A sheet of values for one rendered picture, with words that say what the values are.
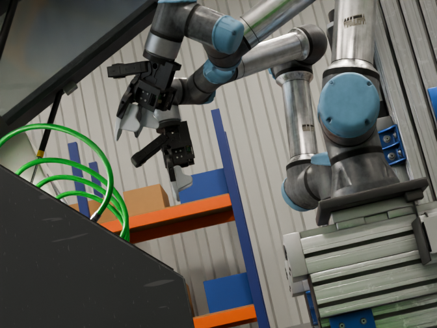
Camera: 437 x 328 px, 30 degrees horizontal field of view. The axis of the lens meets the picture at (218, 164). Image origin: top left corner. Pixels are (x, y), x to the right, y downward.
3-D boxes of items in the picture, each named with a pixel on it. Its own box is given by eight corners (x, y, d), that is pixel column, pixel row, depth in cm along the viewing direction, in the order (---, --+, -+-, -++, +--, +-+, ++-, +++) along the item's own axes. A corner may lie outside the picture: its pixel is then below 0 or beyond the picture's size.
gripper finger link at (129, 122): (126, 147, 178) (145, 109, 178) (105, 135, 180) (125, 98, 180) (132, 150, 181) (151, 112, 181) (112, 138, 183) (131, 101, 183)
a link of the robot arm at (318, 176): (337, 192, 217) (325, 144, 220) (309, 205, 228) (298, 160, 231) (372, 189, 223) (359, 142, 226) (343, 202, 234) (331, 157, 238)
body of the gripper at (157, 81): (151, 115, 177) (168, 64, 174) (121, 99, 181) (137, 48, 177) (170, 113, 184) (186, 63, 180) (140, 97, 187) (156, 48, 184)
